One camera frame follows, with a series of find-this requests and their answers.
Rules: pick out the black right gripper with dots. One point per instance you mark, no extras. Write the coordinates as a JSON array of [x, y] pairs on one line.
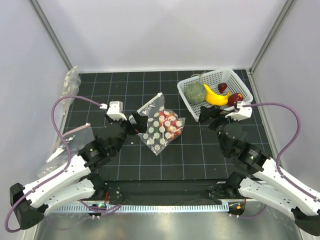
[[206, 112]]

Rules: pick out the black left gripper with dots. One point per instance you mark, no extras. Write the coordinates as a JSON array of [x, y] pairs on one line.
[[140, 126]]

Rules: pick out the clear dotted zip bag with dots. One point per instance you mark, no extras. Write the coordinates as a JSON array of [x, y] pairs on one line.
[[152, 138]]

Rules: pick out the red lychee cluster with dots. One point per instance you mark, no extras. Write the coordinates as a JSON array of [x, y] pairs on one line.
[[168, 124]]

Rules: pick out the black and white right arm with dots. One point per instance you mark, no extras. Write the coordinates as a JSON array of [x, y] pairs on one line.
[[260, 177]]

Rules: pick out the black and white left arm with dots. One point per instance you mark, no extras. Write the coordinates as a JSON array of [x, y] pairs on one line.
[[77, 178]]

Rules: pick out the clear bag of snacks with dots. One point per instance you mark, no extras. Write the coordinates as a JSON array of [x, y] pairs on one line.
[[70, 87]]

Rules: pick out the yellow banana bunch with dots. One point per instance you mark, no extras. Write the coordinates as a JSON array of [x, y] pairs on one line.
[[216, 99]]

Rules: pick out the green netted melon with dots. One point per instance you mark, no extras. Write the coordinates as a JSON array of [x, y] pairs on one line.
[[195, 93]]

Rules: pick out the small dark red fruit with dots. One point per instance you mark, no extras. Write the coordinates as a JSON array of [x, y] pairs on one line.
[[222, 87]]

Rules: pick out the white plastic basket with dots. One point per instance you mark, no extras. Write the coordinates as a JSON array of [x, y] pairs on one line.
[[212, 79]]

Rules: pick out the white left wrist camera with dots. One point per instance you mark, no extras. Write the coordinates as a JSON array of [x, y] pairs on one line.
[[114, 110]]

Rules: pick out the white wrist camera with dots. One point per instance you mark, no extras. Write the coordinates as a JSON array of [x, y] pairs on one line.
[[114, 110], [241, 111]]

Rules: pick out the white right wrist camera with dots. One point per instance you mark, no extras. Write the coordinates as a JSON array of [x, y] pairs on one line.
[[241, 111]]

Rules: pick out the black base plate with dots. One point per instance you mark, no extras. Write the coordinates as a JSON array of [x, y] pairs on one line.
[[171, 192]]

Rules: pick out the white slotted cable duct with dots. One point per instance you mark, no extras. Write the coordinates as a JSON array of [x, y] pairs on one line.
[[80, 208]]

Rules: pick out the aluminium corner post right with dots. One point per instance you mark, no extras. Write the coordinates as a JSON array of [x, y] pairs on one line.
[[285, 10]]

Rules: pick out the aluminium corner post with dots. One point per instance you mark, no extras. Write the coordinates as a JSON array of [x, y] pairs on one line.
[[285, 10], [50, 32]]

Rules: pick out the aluminium corner post left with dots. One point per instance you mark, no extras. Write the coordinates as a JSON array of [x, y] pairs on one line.
[[50, 32]]

